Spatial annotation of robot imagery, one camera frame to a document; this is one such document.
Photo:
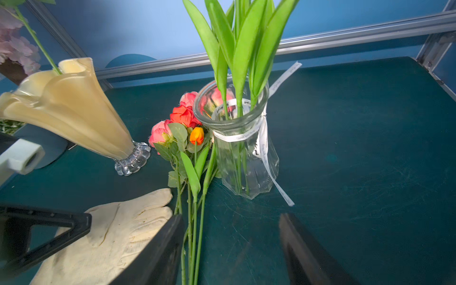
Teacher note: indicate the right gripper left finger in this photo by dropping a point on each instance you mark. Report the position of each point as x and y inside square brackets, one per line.
[158, 263]

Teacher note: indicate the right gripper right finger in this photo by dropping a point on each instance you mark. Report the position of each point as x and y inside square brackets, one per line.
[308, 263]

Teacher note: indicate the beige work glove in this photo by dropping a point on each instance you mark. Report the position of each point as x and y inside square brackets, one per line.
[119, 232]

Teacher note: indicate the small green potted plant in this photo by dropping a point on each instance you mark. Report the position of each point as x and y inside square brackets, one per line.
[53, 145]

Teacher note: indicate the yellow fluted glass vase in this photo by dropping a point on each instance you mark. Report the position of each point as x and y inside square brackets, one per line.
[73, 105]

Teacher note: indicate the orange yellow tulip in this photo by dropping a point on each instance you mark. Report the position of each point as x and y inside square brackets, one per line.
[198, 161]

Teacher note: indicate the red rose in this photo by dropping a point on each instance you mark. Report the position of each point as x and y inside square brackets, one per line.
[184, 115]

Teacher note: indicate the pink rose back left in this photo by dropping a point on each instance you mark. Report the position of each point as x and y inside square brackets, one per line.
[188, 99]

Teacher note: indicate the clear glass ribbon vase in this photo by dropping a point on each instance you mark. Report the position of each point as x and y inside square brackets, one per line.
[247, 160]

